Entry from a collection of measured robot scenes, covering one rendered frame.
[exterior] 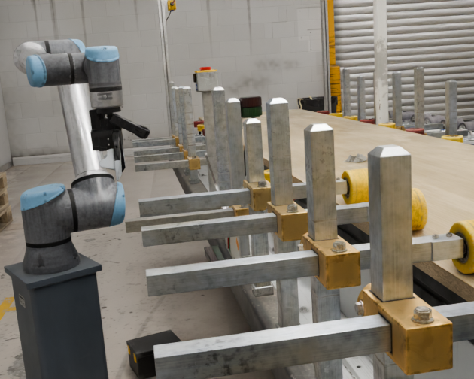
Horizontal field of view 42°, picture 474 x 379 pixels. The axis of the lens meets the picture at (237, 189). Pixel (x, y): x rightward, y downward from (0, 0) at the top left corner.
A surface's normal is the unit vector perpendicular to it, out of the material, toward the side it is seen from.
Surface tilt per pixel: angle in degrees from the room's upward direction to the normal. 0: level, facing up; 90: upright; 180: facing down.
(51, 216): 90
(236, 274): 90
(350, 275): 90
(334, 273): 90
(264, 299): 0
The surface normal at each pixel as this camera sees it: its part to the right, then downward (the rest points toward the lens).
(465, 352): -0.98, 0.10
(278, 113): 0.18, 0.18
